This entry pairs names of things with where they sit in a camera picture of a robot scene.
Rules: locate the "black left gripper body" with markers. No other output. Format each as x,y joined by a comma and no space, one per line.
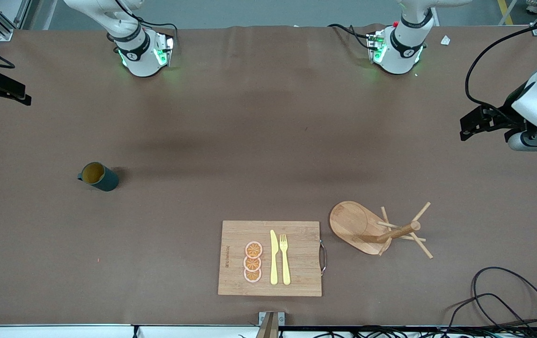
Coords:
503,117

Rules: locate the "dark green ribbed cup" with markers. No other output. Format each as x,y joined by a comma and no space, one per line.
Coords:
108,182

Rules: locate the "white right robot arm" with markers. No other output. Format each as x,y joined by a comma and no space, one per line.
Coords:
139,61

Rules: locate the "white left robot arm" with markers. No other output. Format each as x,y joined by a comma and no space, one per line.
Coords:
400,56

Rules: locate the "white paper scrap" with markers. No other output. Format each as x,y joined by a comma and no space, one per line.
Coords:
445,40

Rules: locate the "wooden mug tree stand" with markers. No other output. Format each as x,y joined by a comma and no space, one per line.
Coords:
348,220

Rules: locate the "yellow plastic fork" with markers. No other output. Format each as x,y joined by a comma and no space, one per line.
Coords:
286,267

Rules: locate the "yellow plastic knife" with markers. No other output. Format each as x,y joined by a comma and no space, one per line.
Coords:
273,263

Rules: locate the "toy orange slice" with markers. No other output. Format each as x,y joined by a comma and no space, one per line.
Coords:
253,249

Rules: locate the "metal bracket with wooden strip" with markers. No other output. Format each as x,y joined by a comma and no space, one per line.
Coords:
271,328

